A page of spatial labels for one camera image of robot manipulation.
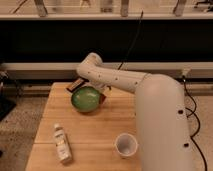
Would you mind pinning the brown rectangular block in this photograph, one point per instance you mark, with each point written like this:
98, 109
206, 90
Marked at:
74, 85

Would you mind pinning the white lotion bottle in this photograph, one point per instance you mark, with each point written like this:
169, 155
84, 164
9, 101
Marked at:
62, 145

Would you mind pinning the green ceramic bowl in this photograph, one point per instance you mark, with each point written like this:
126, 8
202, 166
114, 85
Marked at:
85, 99

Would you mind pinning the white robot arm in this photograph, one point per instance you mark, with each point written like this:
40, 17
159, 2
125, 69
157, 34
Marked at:
161, 122

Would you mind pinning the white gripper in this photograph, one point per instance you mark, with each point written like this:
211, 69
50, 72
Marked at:
104, 89

